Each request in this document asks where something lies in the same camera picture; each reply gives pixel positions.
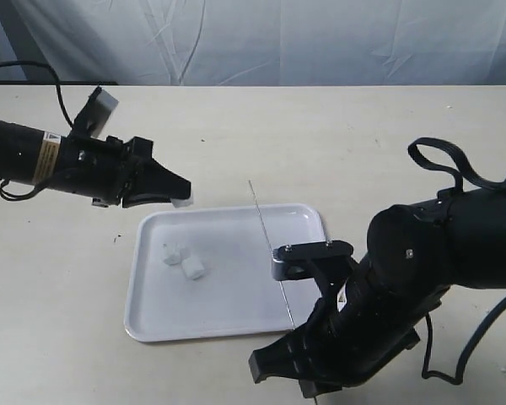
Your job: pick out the white backdrop cloth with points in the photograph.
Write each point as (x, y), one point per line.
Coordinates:
(260, 43)

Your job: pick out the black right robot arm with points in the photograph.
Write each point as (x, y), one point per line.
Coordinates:
(271, 268)

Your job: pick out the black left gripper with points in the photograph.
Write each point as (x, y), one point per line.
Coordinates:
(116, 172)

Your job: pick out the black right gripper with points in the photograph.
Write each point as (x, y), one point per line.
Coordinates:
(345, 346)

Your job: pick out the thin metal skewer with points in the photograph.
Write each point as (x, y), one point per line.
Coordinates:
(269, 245)

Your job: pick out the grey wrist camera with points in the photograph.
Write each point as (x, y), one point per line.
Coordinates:
(99, 109)
(329, 259)

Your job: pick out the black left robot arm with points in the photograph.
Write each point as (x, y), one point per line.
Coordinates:
(29, 161)

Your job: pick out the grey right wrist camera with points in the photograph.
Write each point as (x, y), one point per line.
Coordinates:
(329, 259)

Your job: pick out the white marshmallow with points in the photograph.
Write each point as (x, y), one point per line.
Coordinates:
(174, 253)
(193, 267)
(182, 203)

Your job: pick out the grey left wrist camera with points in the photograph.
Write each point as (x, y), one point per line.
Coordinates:
(99, 109)

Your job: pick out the white plastic tray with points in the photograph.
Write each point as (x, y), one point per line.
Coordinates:
(237, 295)

